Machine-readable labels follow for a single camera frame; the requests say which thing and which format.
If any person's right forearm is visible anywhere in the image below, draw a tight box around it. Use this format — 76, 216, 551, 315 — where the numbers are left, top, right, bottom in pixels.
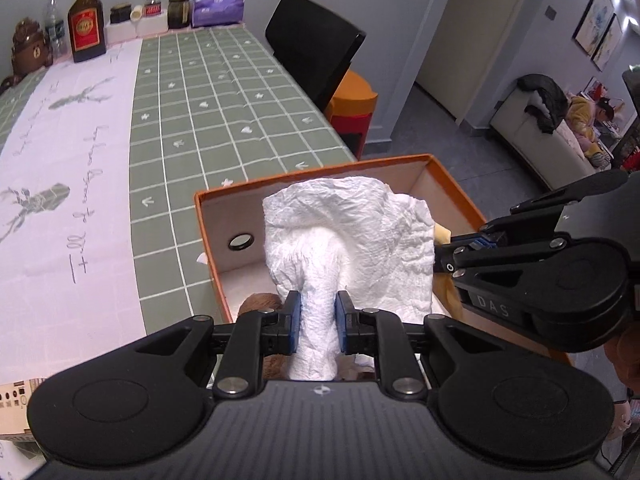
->
602, 327, 640, 391

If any plain cream door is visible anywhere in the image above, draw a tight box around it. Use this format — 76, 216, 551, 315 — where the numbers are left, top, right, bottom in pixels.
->
415, 0, 543, 123

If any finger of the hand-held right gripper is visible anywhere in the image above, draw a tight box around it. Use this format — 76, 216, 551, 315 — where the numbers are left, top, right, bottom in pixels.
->
434, 235, 573, 281
450, 169, 630, 246

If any orange cardboard box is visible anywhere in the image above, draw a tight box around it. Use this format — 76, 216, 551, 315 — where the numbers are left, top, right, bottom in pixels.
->
194, 154, 573, 366

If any brown liquor bottle red label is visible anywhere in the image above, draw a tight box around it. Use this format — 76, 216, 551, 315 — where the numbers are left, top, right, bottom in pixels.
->
66, 0, 107, 63

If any red stool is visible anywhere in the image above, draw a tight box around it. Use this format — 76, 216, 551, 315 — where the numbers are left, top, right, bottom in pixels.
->
332, 112, 373, 161

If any black jacket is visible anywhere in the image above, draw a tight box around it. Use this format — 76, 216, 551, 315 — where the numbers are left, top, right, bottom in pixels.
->
515, 74, 571, 135

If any white flat box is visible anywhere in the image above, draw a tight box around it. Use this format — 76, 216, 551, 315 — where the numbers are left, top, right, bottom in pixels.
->
104, 16, 171, 43

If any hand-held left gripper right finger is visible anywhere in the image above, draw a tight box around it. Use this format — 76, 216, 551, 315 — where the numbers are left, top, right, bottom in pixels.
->
335, 290, 506, 402

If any clear water bottle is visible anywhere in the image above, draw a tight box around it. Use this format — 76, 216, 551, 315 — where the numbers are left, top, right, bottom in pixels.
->
44, 0, 68, 58

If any brown plush toy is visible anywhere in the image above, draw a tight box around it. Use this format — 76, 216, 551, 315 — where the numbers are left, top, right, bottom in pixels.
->
237, 292, 296, 381

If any dark glass jar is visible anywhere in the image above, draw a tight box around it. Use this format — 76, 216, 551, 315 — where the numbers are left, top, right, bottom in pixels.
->
167, 0, 192, 30

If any brown bear flask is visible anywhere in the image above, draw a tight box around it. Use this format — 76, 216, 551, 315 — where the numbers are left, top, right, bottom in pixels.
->
0, 17, 53, 93

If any orange stool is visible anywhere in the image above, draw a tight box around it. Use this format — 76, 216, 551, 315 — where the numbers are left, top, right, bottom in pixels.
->
324, 70, 380, 136

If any black chair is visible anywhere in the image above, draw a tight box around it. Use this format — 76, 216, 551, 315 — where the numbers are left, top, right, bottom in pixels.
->
265, 0, 367, 113

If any white deer-print table runner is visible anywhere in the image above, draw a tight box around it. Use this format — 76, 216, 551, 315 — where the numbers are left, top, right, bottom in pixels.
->
0, 40, 146, 461

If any wooden radio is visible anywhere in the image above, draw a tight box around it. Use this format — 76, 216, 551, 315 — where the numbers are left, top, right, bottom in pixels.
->
0, 377, 48, 436

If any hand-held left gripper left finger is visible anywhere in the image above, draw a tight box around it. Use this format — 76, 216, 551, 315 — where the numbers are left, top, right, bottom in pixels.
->
135, 290, 303, 402

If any white towel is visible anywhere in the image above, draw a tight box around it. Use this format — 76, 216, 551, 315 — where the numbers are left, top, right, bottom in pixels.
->
262, 176, 435, 382

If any pale sofa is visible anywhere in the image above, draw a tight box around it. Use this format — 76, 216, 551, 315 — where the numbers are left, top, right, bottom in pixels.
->
489, 74, 626, 191

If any purple tissue pack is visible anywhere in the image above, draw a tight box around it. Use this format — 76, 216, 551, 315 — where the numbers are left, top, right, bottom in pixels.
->
192, 0, 246, 28

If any yellow cloth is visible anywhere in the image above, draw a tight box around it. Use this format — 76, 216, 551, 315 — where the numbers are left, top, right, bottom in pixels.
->
431, 224, 466, 318

